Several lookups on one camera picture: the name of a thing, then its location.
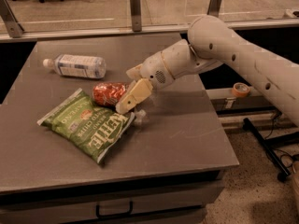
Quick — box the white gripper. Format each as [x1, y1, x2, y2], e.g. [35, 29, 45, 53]
[116, 51, 175, 114]

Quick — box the red coke can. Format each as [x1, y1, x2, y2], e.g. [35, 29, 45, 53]
[93, 82, 129, 106]

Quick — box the green jalapeno chip bag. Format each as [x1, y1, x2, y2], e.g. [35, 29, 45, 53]
[37, 89, 135, 163]

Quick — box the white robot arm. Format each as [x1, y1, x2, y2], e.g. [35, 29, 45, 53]
[116, 15, 299, 125]

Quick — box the clear plastic water bottle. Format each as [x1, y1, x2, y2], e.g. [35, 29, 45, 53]
[43, 54, 107, 79]

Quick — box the grey cabinet drawer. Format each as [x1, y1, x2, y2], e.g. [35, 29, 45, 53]
[0, 180, 224, 224]

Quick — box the middle metal bracket post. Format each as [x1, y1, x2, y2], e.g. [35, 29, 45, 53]
[130, 0, 142, 32]

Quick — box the metal bracket post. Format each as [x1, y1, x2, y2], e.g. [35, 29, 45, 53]
[130, 0, 142, 32]
[207, 0, 222, 17]
[0, 0, 24, 38]

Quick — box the right metal bracket post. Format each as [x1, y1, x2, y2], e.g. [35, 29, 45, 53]
[207, 0, 222, 17]

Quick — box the black drawer handle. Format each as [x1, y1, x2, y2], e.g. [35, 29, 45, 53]
[95, 201, 134, 220]

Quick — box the left metal bracket post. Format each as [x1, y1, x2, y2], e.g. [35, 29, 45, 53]
[0, 0, 24, 38]

